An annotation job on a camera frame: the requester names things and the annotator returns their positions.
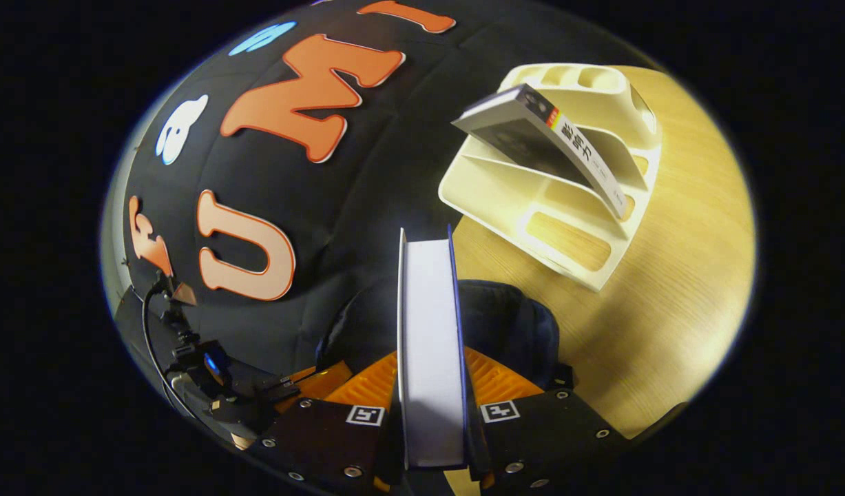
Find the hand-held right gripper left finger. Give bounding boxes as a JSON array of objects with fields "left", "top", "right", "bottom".
[{"left": 260, "top": 351, "right": 402, "bottom": 495}]

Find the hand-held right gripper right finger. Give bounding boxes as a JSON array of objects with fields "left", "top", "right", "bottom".
[{"left": 463, "top": 348, "right": 633, "bottom": 493}]

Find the blue cover book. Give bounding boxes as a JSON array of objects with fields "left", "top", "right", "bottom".
[{"left": 397, "top": 224, "right": 475, "bottom": 473}]

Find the blue schoolbag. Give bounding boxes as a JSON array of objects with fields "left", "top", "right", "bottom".
[{"left": 315, "top": 279, "right": 574, "bottom": 393}]

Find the white bookshelf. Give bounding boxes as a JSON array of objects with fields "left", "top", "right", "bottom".
[{"left": 438, "top": 63, "right": 664, "bottom": 292}]

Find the white spine book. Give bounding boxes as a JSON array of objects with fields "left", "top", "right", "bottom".
[{"left": 452, "top": 83, "right": 629, "bottom": 220}]

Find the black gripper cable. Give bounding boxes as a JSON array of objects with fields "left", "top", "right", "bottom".
[{"left": 141, "top": 282, "right": 189, "bottom": 414}]

